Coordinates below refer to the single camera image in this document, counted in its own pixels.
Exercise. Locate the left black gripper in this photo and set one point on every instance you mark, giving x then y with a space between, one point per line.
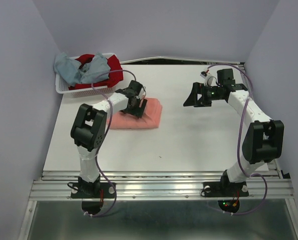
137 112

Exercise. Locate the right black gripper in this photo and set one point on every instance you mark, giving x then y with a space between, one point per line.
192 99

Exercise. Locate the light blue denim skirt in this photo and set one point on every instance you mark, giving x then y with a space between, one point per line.
74 72

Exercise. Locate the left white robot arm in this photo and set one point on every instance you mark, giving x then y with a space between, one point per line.
90 128

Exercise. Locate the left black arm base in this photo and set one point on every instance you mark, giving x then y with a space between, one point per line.
103 191

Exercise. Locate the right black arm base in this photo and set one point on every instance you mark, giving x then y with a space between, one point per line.
214 189

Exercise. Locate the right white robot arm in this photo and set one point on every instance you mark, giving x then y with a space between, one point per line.
262 142

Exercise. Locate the red skirt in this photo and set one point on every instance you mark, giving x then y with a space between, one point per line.
109 80

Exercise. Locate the white plastic basket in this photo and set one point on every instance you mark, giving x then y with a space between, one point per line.
81 90

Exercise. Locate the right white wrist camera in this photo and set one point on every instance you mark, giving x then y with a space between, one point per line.
208 77

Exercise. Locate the aluminium mounting rail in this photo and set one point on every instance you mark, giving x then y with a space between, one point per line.
154 186

